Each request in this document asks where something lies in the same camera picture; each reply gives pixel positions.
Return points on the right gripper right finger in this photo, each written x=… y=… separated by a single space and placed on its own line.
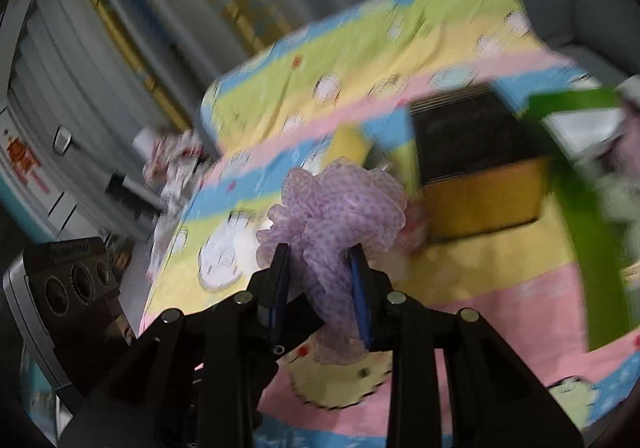
x=362 y=286

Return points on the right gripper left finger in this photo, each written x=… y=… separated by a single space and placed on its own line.
x=279 y=278

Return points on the purple mesh scrunchie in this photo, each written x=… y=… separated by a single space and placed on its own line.
x=321 y=216

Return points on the black upright vacuum cleaner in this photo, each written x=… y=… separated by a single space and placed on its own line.
x=134 y=196

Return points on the yellow green sponge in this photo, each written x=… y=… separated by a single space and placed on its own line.
x=352 y=144

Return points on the pile of clothes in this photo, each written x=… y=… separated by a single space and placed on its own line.
x=177 y=164

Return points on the colourful cartoon bed sheet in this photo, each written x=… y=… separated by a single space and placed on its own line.
x=476 y=342

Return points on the black and gold box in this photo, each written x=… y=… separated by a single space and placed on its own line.
x=480 y=169

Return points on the white paper roll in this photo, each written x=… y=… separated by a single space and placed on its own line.
x=144 y=143

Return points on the grey curtain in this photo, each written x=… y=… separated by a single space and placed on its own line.
x=109 y=68

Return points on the grey sofa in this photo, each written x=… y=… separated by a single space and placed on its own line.
x=602 y=36

